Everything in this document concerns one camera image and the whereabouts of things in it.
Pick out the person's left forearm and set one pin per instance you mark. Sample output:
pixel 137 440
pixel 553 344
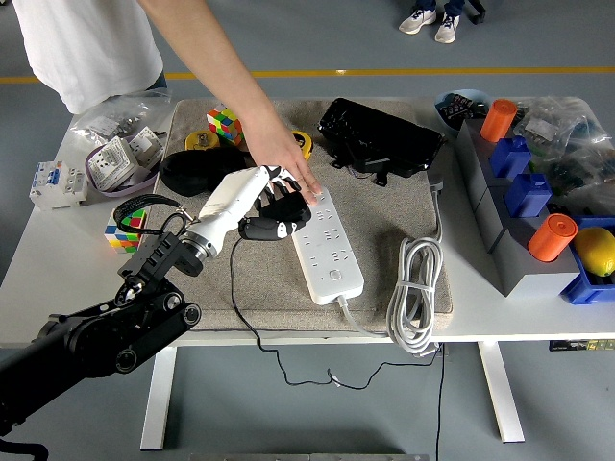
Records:
pixel 211 57

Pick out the white sneaker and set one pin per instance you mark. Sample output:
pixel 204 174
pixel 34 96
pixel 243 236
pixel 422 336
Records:
pixel 448 30
pixel 417 21

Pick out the light blue bowl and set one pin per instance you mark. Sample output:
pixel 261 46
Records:
pixel 447 127

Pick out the yellow lemon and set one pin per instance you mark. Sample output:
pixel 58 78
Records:
pixel 596 252

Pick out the stickerless Rubik's cube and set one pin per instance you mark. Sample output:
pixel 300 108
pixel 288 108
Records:
pixel 126 242

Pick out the black plastic tray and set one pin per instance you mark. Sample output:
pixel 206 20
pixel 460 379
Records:
pixel 379 134

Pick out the white power strip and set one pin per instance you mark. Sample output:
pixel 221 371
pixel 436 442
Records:
pixel 331 269

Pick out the white wall socket small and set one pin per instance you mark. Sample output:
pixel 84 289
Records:
pixel 148 146

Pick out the blue block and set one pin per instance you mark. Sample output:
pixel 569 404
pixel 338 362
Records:
pixel 509 158
pixel 527 197

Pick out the black yellow label strip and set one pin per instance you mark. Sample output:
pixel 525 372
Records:
pixel 581 345

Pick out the lilac bowl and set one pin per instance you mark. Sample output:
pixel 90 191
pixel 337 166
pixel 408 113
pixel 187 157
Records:
pixel 125 193

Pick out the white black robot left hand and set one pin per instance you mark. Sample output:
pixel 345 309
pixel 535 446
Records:
pixel 230 201

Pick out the yellow tape measure with sticker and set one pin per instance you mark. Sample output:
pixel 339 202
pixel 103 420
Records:
pixel 202 140

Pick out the white circuit breaker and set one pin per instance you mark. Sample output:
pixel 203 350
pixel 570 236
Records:
pixel 57 185

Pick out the white wall socket large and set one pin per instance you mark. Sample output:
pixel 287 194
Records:
pixel 113 163

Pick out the black plug adapter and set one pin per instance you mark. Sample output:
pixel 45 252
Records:
pixel 288 211

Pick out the orange cylinder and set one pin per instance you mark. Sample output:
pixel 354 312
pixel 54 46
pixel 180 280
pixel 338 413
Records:
pixel 552 237
pixel 497 122

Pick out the clear bag of metal parts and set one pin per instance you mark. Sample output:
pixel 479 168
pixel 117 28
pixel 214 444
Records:
pixel 115 115

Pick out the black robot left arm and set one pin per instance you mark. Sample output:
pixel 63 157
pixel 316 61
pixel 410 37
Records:
pixel 96 336

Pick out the white-edged Rubik's cube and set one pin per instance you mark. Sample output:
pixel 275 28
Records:
pixel 223 126

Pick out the person's left hand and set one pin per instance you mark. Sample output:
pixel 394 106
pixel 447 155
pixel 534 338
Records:
pixel 278 149

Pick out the person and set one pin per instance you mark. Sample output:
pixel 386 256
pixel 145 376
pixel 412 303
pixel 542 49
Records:
pixel 86 48

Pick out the yellow tape measure black label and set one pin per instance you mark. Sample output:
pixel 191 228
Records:
pixel 305 144

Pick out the black circuit board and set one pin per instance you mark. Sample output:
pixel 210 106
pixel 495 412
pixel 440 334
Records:
pixel 456 109

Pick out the grey block holder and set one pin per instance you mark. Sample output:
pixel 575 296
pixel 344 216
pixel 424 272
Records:
pixel 523 278

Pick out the black eye mask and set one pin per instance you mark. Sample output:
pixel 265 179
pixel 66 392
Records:
pixel 192 170

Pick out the clear bag of electronic parts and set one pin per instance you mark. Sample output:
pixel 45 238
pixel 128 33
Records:
pixel 581 170
pixel 552 125

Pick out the blue storage bin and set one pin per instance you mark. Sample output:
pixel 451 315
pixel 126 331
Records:
pixel 583 291

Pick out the white table leg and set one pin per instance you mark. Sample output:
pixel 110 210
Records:
pixel 158 398
pixel 502 394

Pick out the grey-brown mat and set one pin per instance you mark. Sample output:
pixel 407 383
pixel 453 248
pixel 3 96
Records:
pixel 365 216

